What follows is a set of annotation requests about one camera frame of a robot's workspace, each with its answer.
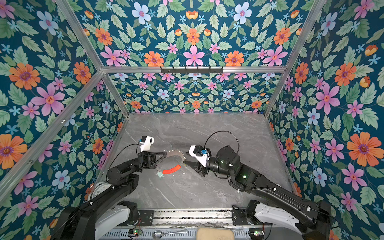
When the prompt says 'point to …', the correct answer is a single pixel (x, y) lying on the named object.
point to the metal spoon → (157, 234)
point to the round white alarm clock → (99, 188)
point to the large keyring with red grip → (171, 153)
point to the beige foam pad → (214, 233)
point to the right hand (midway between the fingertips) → (186, 155)
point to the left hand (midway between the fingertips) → (163, 159)
